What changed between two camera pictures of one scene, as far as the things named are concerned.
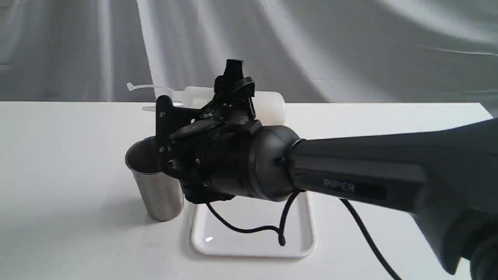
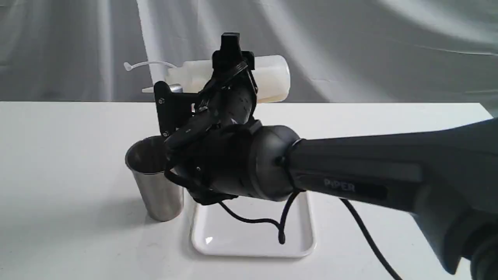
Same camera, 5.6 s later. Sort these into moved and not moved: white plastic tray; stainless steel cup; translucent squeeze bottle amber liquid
Moved: translucent squeeze bottle amber liquid
Not moved: white plastic tray; stainless steel cup
